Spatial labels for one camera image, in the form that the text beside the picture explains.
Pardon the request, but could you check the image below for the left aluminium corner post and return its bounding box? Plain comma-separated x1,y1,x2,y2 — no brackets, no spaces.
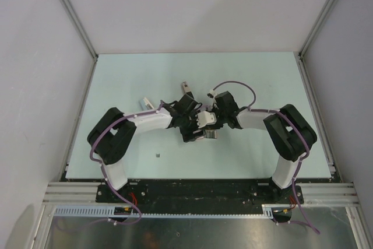
59,0,98,61

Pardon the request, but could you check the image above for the red white staple box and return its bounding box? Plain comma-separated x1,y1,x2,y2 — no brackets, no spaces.
196,129,217,140

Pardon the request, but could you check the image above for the aluminium frame rail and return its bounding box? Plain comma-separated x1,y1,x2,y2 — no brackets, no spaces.
43,182,360,207

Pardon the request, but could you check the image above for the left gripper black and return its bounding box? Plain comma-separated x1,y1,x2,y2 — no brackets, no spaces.
179,108,205,142

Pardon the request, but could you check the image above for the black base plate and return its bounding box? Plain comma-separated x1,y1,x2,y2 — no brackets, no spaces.
96,179,304,215

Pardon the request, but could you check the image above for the beige black stapler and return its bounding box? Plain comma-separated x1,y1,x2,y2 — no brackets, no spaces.
181,81,194,98

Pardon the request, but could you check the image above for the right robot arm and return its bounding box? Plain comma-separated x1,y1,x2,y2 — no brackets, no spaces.
207,91,317,203

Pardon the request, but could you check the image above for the grey slotted cable duct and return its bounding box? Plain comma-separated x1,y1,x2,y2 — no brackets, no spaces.
51,204,275,219

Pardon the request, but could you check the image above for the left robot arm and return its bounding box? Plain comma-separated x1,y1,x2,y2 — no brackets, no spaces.
87,94,203,202

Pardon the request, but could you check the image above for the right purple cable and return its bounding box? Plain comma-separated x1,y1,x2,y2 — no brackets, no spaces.
214,81,321,235

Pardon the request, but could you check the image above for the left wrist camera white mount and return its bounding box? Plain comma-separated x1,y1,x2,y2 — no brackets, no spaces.
196,111,217,129

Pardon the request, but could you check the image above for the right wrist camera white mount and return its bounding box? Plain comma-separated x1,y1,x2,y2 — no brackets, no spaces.
207,90,218,99

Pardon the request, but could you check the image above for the right aluminium corner post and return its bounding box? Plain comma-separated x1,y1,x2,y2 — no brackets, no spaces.
298,0,338,59

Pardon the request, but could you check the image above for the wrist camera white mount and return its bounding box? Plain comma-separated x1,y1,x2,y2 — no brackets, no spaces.
207,90,218,99
196,111,217,129

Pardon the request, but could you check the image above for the aluminium corner post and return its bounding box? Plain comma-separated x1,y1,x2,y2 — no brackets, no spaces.
59,0,98,61
298,0,338,59

